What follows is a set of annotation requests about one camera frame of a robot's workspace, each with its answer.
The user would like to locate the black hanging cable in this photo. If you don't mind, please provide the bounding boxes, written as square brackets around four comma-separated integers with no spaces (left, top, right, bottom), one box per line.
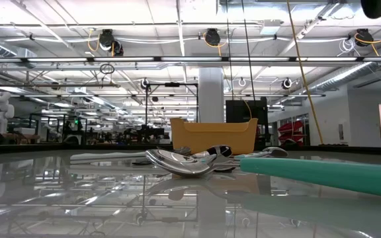
[225,0,232,100]

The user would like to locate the black monitor panel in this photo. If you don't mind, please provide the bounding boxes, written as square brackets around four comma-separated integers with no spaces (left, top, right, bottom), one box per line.
[225,99,270,148]

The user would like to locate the black cable coil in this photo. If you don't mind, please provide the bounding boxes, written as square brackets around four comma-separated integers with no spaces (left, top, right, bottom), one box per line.
[99,63,116,75]

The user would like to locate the orange plastic bin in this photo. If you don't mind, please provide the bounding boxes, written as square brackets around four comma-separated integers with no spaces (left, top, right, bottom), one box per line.
[169,117,259,155]

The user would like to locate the silver spoon patterned handle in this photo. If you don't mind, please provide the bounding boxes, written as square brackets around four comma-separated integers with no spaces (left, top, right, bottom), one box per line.
[233,146,289,159]

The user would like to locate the green-handled silver spoon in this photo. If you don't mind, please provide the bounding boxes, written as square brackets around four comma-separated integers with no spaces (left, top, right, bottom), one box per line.
[145,147,381,200]

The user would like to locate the black spoon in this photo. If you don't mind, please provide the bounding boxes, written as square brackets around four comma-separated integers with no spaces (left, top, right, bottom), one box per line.
[193,144,233,160]

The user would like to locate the red storage bins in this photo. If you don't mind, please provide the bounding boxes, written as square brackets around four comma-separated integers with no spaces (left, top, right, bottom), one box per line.
[277,120,306,143]

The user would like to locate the white pillar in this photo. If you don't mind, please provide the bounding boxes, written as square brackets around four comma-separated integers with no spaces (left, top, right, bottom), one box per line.
[198,67,225,124]

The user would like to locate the ceiling light rail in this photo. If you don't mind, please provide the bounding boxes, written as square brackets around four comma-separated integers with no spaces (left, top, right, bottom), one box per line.
[0,56,381,64]

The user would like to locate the yellow cable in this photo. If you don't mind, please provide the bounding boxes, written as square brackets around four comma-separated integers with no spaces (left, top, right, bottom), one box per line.
[286,0,325,145]

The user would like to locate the black rig frame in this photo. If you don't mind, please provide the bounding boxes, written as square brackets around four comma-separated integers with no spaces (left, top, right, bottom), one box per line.
[144,82,200,133]

